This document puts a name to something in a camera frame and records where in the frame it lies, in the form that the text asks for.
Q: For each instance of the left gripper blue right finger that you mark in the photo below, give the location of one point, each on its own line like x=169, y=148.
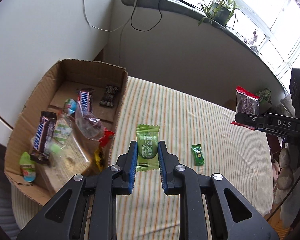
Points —
x=173, y=174

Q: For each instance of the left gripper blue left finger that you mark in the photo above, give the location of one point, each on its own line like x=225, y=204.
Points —
x=124, y=182

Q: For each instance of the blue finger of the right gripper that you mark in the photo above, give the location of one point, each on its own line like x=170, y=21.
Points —
x=249, y=121

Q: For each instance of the red-ended clear snack bag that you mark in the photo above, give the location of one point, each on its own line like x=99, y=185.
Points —
x=246, y=102

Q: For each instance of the dark green candy wrapper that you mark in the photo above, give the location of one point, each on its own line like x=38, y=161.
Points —
x=197, y=154

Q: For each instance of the light green round candy packet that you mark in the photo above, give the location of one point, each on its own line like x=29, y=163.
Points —
x=147, y=141

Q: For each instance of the black candy wrapper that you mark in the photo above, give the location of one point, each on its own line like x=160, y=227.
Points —
x=109, y=96

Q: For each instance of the yellow candy wrapper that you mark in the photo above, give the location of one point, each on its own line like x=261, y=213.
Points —
x=99, y=159

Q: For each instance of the orange blue egg snack packet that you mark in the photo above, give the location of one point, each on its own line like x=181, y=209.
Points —
x=69, y=107

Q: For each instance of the green blue nut snack packet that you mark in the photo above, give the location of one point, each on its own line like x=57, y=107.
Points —
x=27, y=167

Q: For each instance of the green printed box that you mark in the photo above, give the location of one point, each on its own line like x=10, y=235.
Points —
x=264, y=95

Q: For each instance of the striped tablecloth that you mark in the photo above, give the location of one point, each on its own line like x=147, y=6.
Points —
x=238, y=153

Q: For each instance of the clear bag red seal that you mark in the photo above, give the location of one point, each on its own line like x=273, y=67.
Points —
x=92, y=127

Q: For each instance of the bread in clear bag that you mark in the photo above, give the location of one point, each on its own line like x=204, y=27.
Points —
x=67, y=156

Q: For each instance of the cardboard box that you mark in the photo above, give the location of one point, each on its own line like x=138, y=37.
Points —
x=70, y=116

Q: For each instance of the small figurine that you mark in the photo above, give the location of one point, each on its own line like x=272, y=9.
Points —
x=252, y=42

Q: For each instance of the Snickers bar lower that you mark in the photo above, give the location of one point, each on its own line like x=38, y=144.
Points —
x=40, y=152

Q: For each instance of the snickers bar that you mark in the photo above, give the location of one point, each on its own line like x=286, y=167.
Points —
x=84, y=102
x=40, y=152

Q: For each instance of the Snickers bar upper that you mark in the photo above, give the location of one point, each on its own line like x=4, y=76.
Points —
x=84, y=102

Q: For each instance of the potted spider plant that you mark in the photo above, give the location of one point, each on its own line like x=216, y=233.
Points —
x=220, y=11

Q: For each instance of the white cabinet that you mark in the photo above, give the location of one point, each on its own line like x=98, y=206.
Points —
x=35, y=34

